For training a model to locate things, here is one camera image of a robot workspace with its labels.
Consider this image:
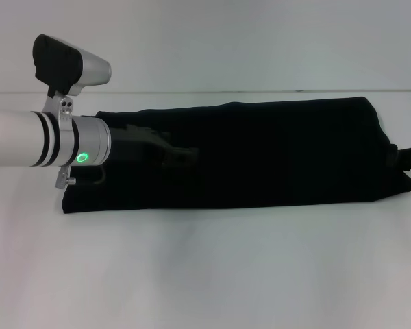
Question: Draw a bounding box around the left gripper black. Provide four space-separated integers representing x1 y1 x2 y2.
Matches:
108 123 201 171

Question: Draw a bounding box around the black shirt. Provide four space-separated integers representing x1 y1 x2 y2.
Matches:
60 96 411 216

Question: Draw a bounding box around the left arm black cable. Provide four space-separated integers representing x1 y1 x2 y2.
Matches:
70 166 106 188

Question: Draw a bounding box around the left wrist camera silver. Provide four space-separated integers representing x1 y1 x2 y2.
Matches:
32 33 112 97

